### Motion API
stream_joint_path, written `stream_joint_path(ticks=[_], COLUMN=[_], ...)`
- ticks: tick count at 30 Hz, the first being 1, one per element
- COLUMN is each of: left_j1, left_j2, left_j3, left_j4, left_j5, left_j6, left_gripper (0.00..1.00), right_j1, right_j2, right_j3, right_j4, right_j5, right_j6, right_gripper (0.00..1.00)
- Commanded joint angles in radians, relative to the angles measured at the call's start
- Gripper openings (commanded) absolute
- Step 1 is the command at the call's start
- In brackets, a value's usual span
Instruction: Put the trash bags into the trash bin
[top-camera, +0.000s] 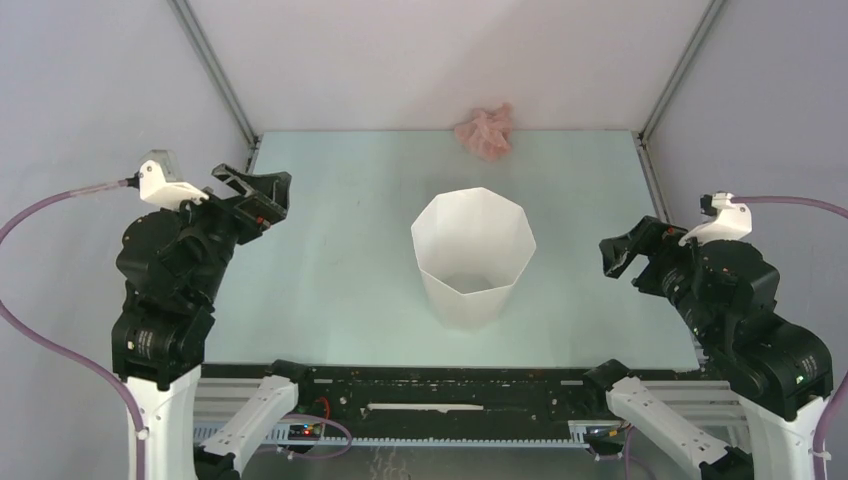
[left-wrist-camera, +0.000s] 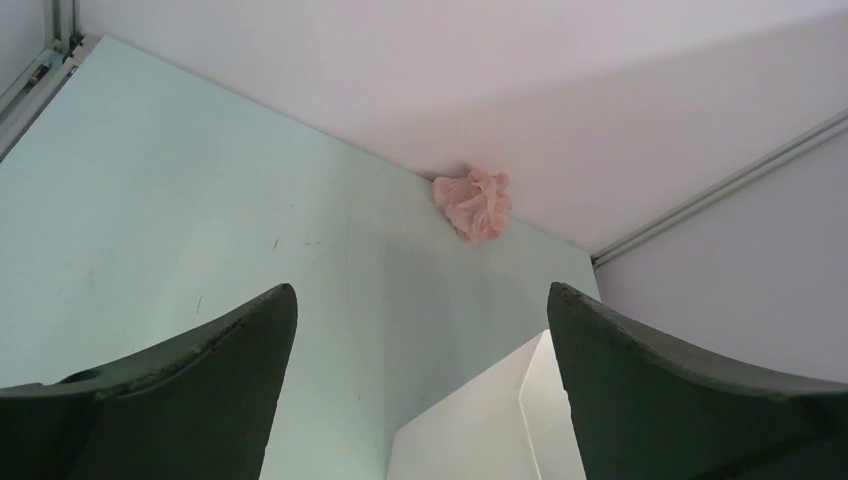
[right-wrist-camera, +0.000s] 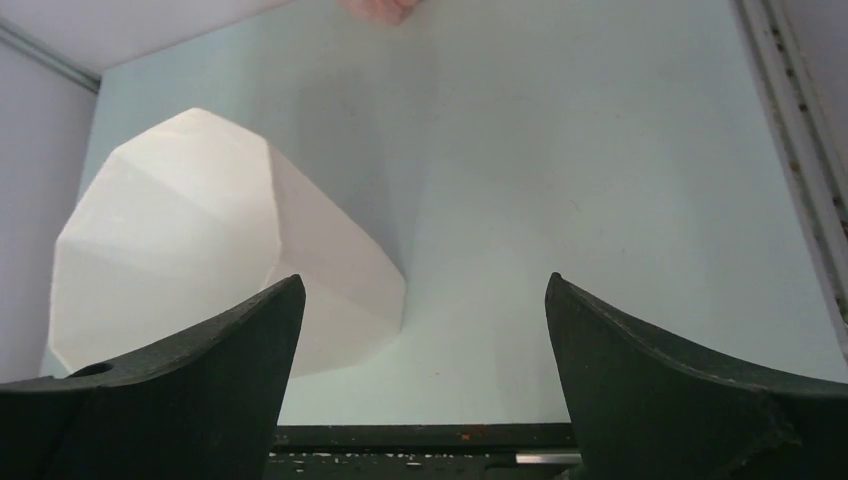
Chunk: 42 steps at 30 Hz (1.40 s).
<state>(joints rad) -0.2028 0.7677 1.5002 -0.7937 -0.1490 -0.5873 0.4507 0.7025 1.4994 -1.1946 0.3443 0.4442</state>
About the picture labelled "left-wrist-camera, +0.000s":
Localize pink plastic trash bag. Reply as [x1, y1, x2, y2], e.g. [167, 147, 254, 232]
[433, 169, 512, 245]

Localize aluminium frame rail right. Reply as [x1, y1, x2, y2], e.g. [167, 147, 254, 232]
[591, 109, 847, 270]

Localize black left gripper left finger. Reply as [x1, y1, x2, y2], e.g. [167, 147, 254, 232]
[1, 284, 298, 479]

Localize white faceted trash bin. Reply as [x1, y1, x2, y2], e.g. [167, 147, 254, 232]
[387, 331, 586, 480]

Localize aluminium frame rail left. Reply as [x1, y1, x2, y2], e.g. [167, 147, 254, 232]
[1, 0, 99, 157]

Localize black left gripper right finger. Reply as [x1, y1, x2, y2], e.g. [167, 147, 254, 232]
[547, 282, 847, 479]

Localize aluminium frame rail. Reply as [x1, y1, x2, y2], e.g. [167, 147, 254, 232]
[1, 0, 99, 157]
[591, 109, 847, 270]

